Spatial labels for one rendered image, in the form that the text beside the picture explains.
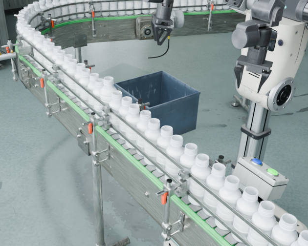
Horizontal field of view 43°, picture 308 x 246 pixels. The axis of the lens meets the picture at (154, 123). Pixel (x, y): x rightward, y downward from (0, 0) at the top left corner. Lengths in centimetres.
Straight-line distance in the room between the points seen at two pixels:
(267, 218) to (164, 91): 132
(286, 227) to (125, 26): 222
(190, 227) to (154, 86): 112
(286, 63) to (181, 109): 57
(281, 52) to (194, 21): 160
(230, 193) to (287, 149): 235
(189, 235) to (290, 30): 83
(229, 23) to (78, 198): 177
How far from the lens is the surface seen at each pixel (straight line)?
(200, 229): 120
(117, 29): 295
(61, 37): 281
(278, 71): 164
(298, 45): 165
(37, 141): 334
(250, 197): 105
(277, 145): 343
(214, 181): 112
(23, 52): 215
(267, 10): 119
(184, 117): 198
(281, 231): 102
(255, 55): 123
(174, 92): 214
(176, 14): 293
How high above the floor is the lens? 184
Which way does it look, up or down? 32 degrees down
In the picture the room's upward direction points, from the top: 2 degrees clockwise
